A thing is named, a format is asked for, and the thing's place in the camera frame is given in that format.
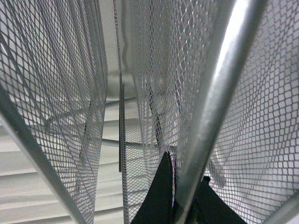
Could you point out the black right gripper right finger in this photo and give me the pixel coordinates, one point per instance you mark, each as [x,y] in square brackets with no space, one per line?
[208,208]

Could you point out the silver mesh tray rack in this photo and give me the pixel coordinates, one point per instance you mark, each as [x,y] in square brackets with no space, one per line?
[215,83]

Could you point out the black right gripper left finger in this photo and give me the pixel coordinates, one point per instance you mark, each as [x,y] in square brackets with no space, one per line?
[157,205]

